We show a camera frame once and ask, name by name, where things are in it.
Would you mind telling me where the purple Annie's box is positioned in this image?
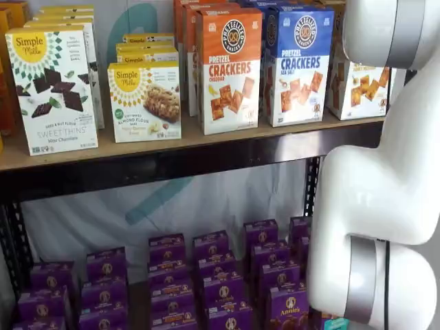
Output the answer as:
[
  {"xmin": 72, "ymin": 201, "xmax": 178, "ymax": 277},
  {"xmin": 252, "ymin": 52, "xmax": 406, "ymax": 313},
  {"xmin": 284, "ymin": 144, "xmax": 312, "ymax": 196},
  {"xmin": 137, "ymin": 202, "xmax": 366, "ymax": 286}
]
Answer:
[
  {"xmin": 202, "ymin": 271, "xmax": 245, "ymax": 309},
  {"xmin": 148, "ymin": 261, "xmax": 192, "ymax": 289},
  {"xmin": 192, "ymin": 230, "xmax": 230, "ymax": 259},
  {"xmin": 148, "ymin": 233, "xmax": 187, "ymax": 266},
  {"xmin": 85, "ymin": 246, "xmax": 129, "ymax": 283},
  {"xmin": 197, "ymin": 252, "xmax": 237, "ymax": 278},
  {"xmin": 243, "ymin": 219, "xmax": 279, "ymax": 247},
  {"xmin": 78, "ymin": 307, "xmax": 127, "ymax": 330},
  {"xmin": 298, "ymin": 236, "xmax": 311, "ymax": 265},
  {"xmin": 30, "ymin": 261, "xmax": 76, "ymax": 293},
  {"xmin": 80, "ymin": 278, "xmax": 129, "ymax": 312},
  {"xmin": 267, "ymin": 287, "xmax": 310, "ymax": 330},
  {"xmin": 259, "ymin": 263, "xmax": 302, "ymax": 293},
  {"xmin": 150, "ymin": 285, "xmax": 196, "ymax": 316},
  {"xmin": 251, "ymin": 240, "xmax": 292, "ymax": 269},
  {"xmin": 205, "ymin": 304, "xmax": 254, "ymax": 330},
  {"xmin": 151, "ymin": 311, "xmax": 199, "ymax": 330},
  {"xmin": 289, "ymin": 216, "xmax": 312, "ymax": 241},
  {"xmin": 12, "ymin": 315, "xmax": 67, "ymax": 330},
  {"xmin": 19, "ymin": 285, "xmax": 72, "ymax": 322}
]

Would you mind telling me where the orange pretzel crackers box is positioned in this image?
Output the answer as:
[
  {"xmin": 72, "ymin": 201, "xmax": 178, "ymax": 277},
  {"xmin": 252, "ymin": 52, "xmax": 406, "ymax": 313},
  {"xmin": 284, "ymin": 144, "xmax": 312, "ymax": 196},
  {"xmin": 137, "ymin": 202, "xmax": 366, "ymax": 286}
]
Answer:
[
  {"xmin": 196, "ymin": 7, "xmax": 264, "ymax": 135},
  {"xmin": 181, "ymin": 2, "xmax": 241, "ymax": 118},
  {"xmin": 173, "ymin": 0, "xmax": 207, "ymax": 100}
]

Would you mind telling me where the Simple Mills almond bars box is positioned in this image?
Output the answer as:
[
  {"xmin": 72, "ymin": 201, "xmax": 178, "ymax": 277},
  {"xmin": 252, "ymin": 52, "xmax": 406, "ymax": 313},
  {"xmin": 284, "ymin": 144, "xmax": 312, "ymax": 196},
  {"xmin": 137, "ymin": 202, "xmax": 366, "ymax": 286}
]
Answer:
[
  {"xmin": 107, "ymin": 61, "xmax": 182, "ymax": 144},
  {"xmin": 115, "ymin": 46, "xmax": 179, "ymax": 68},
  {"xmin": 116, "ymin": 40, "xmax": 177, "ymax": 52},
  {"xmin": 122, "ymin": 32, "xmax": 175, "ymax": 45}
]

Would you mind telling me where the blue pretzel crackers box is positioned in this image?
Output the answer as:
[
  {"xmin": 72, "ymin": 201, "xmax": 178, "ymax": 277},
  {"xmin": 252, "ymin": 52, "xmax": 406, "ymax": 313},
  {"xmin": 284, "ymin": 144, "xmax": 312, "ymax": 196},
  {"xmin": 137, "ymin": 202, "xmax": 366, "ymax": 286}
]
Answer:
[
  {"xmin": 263, "ymin": 5, "xmax": 335, "ymax": 128},
  {"xmin": 236, "ymin": 0, "xmax": 322, "ymax": 10}
]

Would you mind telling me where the white cracker box right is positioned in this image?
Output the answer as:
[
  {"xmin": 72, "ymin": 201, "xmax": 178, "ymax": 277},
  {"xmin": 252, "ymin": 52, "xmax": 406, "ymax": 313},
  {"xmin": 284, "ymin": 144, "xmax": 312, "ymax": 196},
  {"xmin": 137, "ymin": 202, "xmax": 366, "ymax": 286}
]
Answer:
[{"xmin": 326, "ymin": 6, "xmax": 393, "ymax": 122}]

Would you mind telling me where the Simple Mills Sweet Thins box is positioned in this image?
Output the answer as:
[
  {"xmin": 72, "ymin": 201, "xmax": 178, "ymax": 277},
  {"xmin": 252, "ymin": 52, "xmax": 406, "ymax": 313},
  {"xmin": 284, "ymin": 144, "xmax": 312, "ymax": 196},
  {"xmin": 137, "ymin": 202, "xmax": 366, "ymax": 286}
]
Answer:
[
  {"xmin": 5, "ymin": 22, "xmax": 100, "ymax": 157},
  {"xmin": 40, "ymin": 4, "xmax": 95, "ymax": 11},
  {"xmin": 32, "ymin": 13, "xmax": 96, "ymax": 22},
  {"xmin": 36, "ymin": 9, "xmax": 95, "ymax": 17},
  {"xmin": 23, "ymin": 19, "xmax": 106, "ymax": 131}
]

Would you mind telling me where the small teal box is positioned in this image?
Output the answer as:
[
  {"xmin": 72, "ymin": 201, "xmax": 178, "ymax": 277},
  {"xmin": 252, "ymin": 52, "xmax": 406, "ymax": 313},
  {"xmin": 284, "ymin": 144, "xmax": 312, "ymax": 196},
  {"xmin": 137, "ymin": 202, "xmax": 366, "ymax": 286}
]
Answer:
[{"xmin": 324, "ymin": 318, "xmax": 350, "ymax": 330}]

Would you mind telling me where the dark orange snack box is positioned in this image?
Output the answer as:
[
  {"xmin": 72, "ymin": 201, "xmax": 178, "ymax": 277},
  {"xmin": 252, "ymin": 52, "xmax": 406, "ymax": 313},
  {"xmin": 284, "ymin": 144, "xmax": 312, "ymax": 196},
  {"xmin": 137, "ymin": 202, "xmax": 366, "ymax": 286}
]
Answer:
[
  {"xmin": 0, "ymin": 6, "xmax": 17, "ymax": 138},
  {"xmin": 0, "ymin": 1, "xmax": 30, "ymax": 39}
]

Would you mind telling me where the black cable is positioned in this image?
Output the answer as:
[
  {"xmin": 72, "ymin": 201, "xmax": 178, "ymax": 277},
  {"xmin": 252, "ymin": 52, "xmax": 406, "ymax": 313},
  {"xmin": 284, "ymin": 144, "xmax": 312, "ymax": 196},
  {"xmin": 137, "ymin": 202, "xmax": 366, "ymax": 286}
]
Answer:
[{"xmin": 382, "ymin": 240, "xmax": 392, "ymax": 330}]

